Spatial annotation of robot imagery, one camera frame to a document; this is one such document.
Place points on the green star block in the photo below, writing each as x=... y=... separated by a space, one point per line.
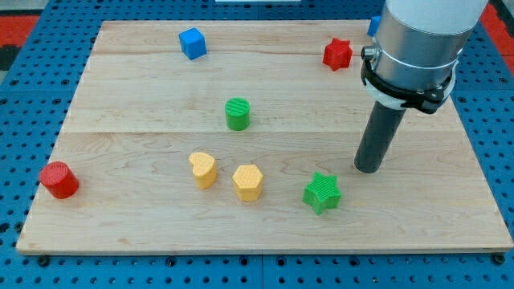
x=322 y=193

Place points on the blue block behind arm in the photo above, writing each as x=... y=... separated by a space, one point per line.
x=373 y=25

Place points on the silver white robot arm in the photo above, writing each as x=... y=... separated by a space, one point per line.
x=412 y=59

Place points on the red star block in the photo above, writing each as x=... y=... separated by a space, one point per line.
x=338 y=54

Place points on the yellow hexagon block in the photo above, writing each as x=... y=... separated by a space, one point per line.
x=248 y=182

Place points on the green cylinder block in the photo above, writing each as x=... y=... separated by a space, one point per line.
x=237 y=113

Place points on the yellow heart block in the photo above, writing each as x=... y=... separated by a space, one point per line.
x=204 y=169

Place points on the light wooden board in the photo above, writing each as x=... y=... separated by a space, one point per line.
x=142 y=108

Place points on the blue cube block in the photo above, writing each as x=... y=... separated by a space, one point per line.
x=193 y=43

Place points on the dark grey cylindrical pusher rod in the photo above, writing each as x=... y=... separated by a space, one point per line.
x=382 y=125

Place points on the red cylinder block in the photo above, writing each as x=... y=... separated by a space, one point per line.
x=59 y=180

